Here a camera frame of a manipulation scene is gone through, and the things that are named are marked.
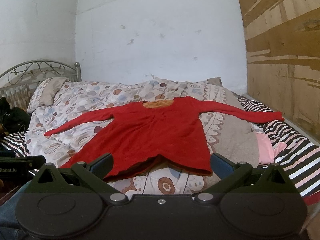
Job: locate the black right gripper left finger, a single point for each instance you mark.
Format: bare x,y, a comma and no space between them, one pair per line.
93,173

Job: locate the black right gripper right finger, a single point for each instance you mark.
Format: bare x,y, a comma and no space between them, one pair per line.
233,176

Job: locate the red long-sleeve shirt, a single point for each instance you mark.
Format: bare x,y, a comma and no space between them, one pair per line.
138,137

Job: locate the patterned beige quilt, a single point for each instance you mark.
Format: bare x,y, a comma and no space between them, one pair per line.
226,135

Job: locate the pink cloth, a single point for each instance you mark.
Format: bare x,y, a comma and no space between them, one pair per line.
267,152

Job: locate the black bag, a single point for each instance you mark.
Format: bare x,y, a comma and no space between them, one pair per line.
13,120

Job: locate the striped black white pink sheet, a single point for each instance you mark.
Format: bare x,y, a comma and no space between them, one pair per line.
298,156

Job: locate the beige pillow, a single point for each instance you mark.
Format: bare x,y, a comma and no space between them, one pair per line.
45,92

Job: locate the metal bed headboard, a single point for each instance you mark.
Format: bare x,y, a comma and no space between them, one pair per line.
19,82

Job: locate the wooden plywood board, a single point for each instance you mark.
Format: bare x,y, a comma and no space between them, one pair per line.
282,49

